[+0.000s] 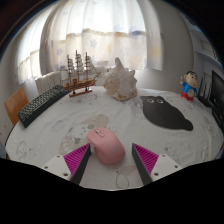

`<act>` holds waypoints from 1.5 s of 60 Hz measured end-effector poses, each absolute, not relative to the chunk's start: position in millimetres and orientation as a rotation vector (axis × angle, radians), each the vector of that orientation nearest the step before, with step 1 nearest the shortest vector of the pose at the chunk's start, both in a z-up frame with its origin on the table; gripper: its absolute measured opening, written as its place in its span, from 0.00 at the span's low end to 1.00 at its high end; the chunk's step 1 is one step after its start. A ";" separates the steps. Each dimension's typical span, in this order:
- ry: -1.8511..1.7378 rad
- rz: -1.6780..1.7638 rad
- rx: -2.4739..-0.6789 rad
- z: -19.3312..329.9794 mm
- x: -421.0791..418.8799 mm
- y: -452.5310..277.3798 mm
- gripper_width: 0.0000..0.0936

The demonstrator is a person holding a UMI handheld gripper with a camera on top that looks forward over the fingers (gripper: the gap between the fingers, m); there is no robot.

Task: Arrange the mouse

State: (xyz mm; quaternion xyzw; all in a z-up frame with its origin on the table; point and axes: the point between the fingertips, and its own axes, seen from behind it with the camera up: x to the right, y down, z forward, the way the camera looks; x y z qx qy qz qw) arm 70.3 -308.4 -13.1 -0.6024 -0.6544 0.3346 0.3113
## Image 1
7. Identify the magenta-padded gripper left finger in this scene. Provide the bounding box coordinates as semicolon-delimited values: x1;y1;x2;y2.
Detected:
42;143;92;186

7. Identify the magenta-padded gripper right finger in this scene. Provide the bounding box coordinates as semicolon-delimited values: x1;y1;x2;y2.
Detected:
131;142;184;186

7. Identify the pink computer mouse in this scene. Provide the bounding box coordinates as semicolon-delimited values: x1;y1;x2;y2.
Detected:
86;127;127;165

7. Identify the black cat-shaped mouse pad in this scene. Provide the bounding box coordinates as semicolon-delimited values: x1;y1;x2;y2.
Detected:
139;95;195;132

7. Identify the white printed tablecloth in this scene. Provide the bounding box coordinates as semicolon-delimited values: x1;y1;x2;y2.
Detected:
4;85;224;192

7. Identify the black computer keyboard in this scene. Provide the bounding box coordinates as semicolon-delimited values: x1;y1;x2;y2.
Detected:
17;84;71;129

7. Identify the wooden model sailing ship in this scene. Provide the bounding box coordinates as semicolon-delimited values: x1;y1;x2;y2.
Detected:
61;49;102;98

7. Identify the large white conch shell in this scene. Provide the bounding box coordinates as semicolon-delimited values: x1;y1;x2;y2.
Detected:
102;57;139;102

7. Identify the white radiator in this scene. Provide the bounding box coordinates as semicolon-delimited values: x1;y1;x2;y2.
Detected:
34;70;65;95

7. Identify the orange wooden chair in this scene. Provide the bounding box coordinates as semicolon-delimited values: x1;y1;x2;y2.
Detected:
3;86;30;127

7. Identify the black router with antennas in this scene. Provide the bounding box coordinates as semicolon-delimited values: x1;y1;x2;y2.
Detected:
197;76;215;108

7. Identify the cartoon boy figurine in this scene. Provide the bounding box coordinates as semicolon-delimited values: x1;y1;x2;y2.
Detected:
179;70;199;102

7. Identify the black monitor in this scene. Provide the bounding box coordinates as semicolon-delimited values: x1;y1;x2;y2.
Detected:
209;70;224;115

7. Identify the white star-print curtain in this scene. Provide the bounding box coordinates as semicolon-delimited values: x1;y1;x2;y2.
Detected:
16;0;165;84

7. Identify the white wall shelf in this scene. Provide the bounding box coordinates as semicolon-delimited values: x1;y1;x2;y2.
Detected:
195;29;224;69

